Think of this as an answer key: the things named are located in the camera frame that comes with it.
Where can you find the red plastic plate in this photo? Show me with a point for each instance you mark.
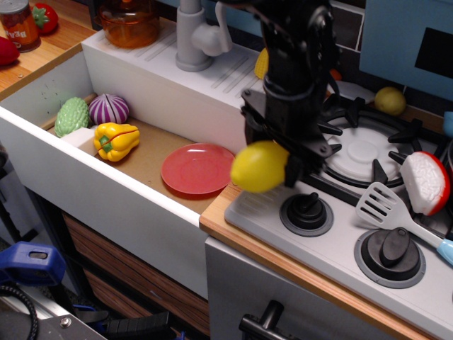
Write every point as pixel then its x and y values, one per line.
pixel 197 169

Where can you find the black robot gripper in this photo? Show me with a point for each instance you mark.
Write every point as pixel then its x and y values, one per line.
pixel 292 123

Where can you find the red toy strawberry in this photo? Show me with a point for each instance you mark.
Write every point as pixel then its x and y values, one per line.
pixel 45 17

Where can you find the yellow toy bell pepper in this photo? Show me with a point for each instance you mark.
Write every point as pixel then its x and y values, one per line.
pixel 115 141

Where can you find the grey spatula with blue handle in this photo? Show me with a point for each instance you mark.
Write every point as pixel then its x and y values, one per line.
pixel 382 208

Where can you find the yellow toy corn piece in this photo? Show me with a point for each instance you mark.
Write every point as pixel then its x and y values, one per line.
pixel 262 64

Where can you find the red and white toy sushi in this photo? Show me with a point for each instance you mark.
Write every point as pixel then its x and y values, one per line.
pixel 427 183

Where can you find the small black stove knob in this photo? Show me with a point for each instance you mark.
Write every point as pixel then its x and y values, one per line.
pixel 306 215

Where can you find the green bumpy toy gourd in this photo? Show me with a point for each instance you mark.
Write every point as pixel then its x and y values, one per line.
pixel 72 116

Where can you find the toy beans can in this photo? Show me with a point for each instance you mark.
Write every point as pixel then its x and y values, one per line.
pixel 19 25

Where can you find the yellow plastic toy lemon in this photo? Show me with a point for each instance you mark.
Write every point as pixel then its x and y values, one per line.
pixel 259 167

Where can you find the metal oven door handle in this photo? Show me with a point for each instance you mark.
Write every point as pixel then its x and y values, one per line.
pixel 265 326

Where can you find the orange transparent toy pot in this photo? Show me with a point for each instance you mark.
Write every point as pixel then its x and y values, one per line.
pixel 130 24

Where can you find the red toy vegetable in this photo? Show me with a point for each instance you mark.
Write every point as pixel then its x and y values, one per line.
pixel 8 52

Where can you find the large black stove knob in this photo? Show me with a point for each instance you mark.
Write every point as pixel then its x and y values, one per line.
pixel 390 258

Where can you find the white flat toy piece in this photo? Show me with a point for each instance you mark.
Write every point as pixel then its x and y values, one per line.
pixel 352 91

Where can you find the grey toy faucet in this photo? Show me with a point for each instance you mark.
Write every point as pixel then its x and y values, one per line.
pixel 197 41

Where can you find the yellow-green toy potato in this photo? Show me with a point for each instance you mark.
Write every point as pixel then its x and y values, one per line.
pixel 390 100

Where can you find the orange toy carrot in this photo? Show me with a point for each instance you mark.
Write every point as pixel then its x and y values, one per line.
pixel 337 76

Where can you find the black stove burner grate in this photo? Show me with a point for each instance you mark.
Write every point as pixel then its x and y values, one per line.
pixel 368 146

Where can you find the blue plastic clamp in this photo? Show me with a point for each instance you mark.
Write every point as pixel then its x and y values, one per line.
pixel 32 264

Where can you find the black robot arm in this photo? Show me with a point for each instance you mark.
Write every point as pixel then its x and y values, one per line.
pixel 302 50

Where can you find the white foam block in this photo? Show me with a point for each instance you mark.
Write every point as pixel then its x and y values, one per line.
pixel 82 139

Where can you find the purple striped toy onion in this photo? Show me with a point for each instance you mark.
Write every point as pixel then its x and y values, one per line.
pixel 108 108

